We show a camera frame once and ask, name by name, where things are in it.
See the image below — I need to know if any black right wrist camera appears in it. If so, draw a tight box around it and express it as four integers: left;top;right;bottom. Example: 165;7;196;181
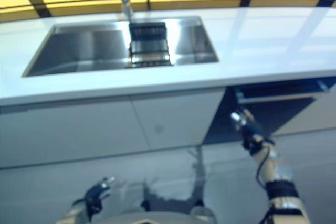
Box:
241;137;265;156

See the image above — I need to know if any grey robot torso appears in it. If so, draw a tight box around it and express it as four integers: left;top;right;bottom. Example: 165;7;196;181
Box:
91;209;218;224

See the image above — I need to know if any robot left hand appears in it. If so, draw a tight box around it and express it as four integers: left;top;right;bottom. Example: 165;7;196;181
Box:
84;176;116;213

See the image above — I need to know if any black dish drying rack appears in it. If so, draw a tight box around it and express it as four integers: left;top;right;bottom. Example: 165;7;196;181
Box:
125;21;175;69

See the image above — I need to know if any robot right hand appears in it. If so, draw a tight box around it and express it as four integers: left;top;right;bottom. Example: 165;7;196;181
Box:
230;108;266;143

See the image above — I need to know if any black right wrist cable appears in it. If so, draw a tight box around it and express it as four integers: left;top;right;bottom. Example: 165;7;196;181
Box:
256;146;272;189

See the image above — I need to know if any white glossy cabinet door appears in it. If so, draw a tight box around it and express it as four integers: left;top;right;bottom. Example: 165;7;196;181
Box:
130;89;226;150
0;94;152;169

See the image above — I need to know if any stainless steel sink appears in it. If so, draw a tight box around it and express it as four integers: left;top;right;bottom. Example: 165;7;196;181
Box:
21;16;220;78

